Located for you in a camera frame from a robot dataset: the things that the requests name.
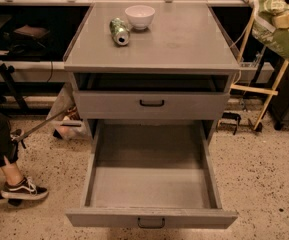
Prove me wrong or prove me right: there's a closed grey drawer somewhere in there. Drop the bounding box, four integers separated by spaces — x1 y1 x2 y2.
73 91 229 120

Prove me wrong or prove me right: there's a white ceramic bowl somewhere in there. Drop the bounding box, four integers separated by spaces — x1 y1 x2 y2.
125 5 155 30

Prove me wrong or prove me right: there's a green jalapeno chip bag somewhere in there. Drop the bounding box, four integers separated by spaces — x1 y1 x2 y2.
252 0 289 62

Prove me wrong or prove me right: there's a black and white sneaker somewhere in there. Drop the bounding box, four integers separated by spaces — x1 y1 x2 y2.
1 177 48 201

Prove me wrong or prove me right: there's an open grey drawer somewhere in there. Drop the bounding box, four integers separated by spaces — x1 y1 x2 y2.
66 121 238 229

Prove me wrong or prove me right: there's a grey drawer cabinet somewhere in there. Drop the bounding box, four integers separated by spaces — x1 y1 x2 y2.
64 2 239 135

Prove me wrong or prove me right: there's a green soda can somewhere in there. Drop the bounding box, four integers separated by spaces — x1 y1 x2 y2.
109 18 130 46

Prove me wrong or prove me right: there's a wooden easel frame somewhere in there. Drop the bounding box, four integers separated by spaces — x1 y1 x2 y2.
230 0 289 132

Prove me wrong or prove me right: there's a clear plastic bag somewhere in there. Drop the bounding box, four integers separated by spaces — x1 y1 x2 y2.
47 83 88 140

